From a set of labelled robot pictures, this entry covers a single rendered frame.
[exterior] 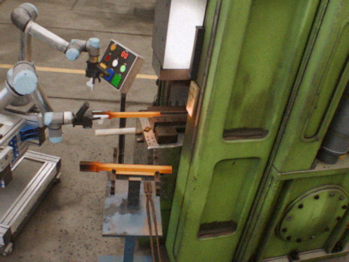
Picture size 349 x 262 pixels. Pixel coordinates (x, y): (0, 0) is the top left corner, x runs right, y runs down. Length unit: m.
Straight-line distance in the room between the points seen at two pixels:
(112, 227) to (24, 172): 1.32
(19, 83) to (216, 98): 0.98
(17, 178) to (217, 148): 1.68
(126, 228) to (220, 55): 0.95
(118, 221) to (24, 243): 1.06
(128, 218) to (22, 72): 0.92
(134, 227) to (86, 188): 1.32
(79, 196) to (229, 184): 1.37
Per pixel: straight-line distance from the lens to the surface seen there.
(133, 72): 2.51
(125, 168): 1.77
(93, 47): 2.44
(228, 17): 1.54
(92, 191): 3.09
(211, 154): 1.87
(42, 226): 2.88
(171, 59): 1.91
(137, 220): 1.89
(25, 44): 2.60
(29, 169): 3.03
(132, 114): 2.16
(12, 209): 2.73
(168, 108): 2.31
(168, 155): 2.13
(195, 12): 1.86
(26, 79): 1.94
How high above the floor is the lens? 2.16
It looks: 33 degrees down
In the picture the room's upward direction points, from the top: 8 degrees clockwise
